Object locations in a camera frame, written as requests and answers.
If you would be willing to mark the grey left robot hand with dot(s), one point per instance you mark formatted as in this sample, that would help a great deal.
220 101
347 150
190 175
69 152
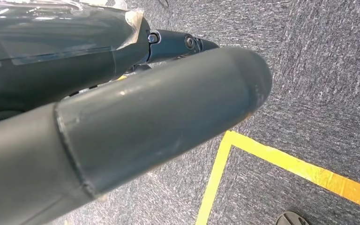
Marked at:
121 124

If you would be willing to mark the yellow floor tape square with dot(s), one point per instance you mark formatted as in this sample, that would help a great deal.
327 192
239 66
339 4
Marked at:
217 174

